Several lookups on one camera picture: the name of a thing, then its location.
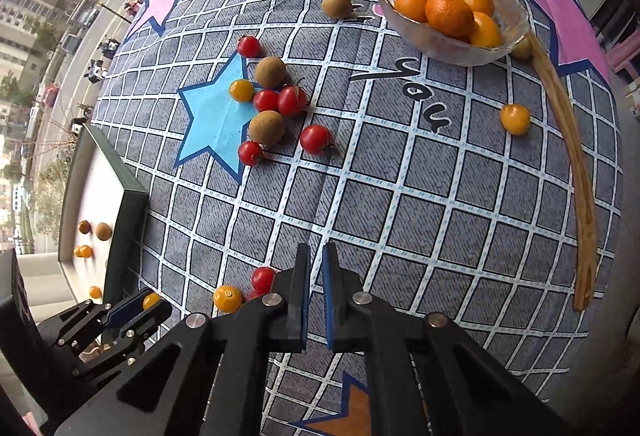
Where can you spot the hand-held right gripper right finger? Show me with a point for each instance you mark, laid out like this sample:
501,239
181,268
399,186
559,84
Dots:
328,306

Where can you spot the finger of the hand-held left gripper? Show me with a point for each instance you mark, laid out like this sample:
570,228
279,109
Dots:
125,311
150,321

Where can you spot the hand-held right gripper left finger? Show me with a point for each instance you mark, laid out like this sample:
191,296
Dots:
301,296

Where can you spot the brown longan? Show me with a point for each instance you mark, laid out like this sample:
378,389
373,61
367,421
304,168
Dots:
522,48
270,72
103,230
336,6
266,127
84,226

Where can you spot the white tray dark green rim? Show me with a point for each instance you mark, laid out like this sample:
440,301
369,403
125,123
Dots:
100,186

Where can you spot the long wooden tray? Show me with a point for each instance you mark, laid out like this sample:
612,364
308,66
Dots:
582,196

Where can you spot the pink plastic stool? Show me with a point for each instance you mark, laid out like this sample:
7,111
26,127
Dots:
624,58

